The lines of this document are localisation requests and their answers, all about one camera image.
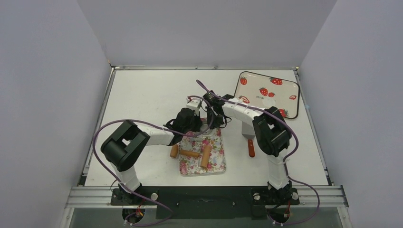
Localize floral pattern tray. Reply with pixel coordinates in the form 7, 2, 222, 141
179, 118, 226, 176

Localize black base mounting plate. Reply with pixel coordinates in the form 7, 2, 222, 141
110, 186, 300, 220

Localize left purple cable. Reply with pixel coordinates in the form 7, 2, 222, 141
92, 95, 215, 228

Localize metal spatula wooden handle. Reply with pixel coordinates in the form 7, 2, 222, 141
241, 122, 255, 158

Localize aluminium front rail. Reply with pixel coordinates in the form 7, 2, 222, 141
65, 186, 348, 209

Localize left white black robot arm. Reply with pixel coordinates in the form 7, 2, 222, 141
100, 108, 202, 204

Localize strawberry pattern tray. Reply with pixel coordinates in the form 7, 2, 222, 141
234, 71, 300, 119

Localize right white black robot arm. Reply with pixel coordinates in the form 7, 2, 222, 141
203, 91, 292, 203

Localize flat round dumpling wrapper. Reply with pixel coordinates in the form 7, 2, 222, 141
262, 97, 276, 108

